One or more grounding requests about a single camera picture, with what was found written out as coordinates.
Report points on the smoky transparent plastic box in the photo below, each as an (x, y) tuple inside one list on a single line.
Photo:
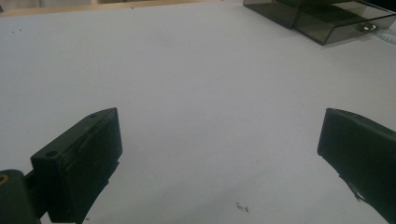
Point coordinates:
[(320, 18)]

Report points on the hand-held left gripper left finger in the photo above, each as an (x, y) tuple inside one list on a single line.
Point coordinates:
[(77, 161)]

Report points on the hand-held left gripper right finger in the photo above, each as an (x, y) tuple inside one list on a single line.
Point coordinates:
[(361, 155)]

